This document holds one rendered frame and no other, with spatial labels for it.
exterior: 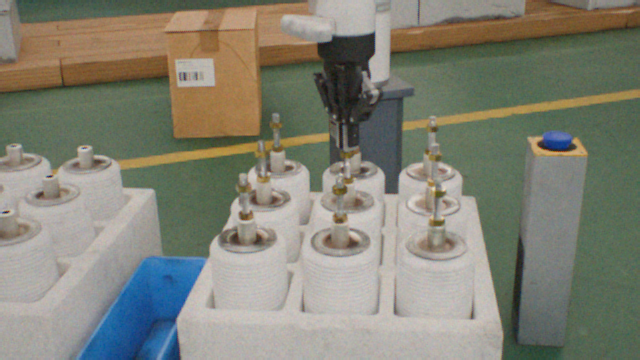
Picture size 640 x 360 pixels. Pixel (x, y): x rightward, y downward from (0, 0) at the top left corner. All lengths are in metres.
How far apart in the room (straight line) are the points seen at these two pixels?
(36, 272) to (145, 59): 1.78
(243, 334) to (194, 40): 1.21
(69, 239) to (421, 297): 0.51
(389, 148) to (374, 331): 0.60
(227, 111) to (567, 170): 1.19
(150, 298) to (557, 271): 0.63
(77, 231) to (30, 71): 1.65
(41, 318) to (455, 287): 0.51
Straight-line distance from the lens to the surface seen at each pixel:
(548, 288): 1.14
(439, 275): 0.87
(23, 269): 1.01
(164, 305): 1.22
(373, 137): 1.39
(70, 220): 1.10
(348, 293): 0.89
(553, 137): 1.06
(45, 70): 2.72
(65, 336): 1.02
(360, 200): 1.02
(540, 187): 1.06
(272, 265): 0.90
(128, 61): 2.72
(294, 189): 1.10
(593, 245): 1.51
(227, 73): 2.00
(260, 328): 0.90
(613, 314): 1.30
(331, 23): 0.90
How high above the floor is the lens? 0.68
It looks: 23 degrees down
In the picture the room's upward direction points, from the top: 1 degrees counter-clockwise
